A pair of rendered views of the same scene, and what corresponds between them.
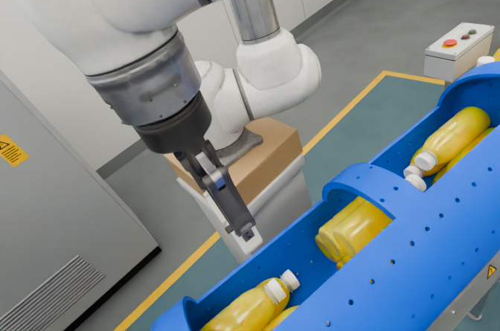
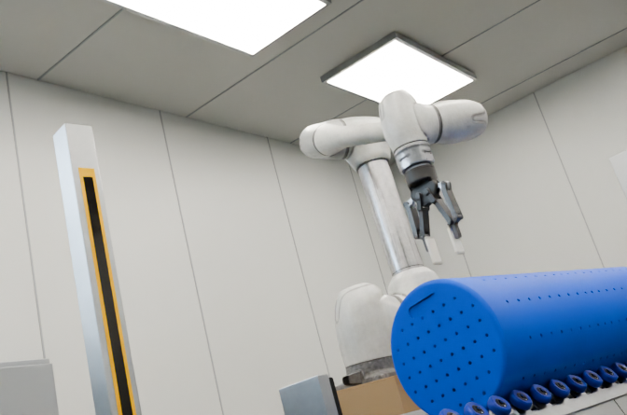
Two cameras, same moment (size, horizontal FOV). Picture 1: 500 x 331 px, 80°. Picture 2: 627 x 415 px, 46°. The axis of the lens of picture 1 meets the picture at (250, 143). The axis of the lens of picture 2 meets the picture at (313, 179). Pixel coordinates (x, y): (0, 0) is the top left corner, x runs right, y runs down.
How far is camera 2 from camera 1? 1.72 m
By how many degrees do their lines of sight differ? 64
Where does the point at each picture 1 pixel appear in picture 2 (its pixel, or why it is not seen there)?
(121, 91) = (416, 146)
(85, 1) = (416, 120)
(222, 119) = (386, 320)
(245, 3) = (400, 241)
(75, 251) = not seen: outside the picture
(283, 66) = not seen: hidden behind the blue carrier
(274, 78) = not seen: hidden behind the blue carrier
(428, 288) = (572, 288)
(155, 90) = (425, 149)
